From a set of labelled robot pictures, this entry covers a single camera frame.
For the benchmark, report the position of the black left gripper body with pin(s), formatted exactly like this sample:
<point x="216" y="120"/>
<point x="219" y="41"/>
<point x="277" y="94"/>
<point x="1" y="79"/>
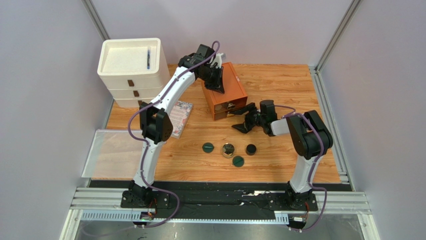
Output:
<point x="213" y="69"/>

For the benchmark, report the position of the orange drawer box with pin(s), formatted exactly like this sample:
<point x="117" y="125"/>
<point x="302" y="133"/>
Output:
<point x="234" y="96"/>

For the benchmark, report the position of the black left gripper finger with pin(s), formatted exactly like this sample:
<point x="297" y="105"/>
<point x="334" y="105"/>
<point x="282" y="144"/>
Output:
<point x="219" y="82"/>
<point x="211" y="87"/>

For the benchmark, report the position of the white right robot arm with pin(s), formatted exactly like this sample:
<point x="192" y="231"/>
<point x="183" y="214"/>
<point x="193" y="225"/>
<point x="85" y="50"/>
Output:
<point x="310" y="137"/>

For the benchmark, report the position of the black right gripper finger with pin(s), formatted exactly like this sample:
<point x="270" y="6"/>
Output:
<point x="248" y="109"/>
<point x="244" y="127"/>

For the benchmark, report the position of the floral patterned booklet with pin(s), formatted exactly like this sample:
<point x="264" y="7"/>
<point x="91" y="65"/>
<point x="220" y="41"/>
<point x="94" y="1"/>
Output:
<point x="179" y="116"/>

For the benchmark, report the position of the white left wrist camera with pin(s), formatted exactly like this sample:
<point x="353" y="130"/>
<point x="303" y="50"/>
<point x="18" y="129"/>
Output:
<point x="217" y="60"/>

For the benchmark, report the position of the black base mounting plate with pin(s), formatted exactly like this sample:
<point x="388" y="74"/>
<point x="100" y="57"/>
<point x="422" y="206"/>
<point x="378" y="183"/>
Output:
<point x="261" y="199"/>

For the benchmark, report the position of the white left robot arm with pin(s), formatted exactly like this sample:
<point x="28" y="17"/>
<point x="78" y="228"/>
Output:
<point x="155" y="122"/>

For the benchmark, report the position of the blue pen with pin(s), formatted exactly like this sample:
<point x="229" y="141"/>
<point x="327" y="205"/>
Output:
<point x="148" y="59"/>

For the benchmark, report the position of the clear plastic sheet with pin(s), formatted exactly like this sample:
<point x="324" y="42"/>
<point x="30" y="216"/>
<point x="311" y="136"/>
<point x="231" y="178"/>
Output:
<point x="114" y="154"/>

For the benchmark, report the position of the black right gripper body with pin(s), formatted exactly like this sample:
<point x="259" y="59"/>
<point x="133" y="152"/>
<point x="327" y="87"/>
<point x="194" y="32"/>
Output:
<point x="252" y="118"/>

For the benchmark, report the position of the white three-drawer cabinet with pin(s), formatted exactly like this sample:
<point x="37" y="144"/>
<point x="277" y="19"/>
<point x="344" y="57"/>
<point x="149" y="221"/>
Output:
<point x="123" y="69"/>

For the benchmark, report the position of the gold mirrored jar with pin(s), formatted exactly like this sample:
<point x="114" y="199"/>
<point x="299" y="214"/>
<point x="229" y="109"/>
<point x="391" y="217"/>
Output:
<point x="228" y="150"/>

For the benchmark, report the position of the aluminium frame rail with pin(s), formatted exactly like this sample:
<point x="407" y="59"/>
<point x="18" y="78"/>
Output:
<point x="104" y="204"/>

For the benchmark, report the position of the dark green round lid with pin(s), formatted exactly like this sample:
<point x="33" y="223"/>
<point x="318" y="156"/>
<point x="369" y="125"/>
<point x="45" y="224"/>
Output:
<point x="208" y="147"/>

